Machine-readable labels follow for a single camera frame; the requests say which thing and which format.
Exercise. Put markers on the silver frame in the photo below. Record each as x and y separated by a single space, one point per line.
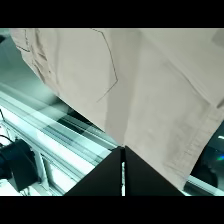
71 146

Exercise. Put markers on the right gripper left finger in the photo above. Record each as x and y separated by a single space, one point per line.
103 178

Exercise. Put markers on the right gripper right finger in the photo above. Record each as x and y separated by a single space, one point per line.
146 181

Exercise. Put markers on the beige garment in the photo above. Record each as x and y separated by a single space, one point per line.
146 86

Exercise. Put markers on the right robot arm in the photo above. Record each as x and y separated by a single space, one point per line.
16 163

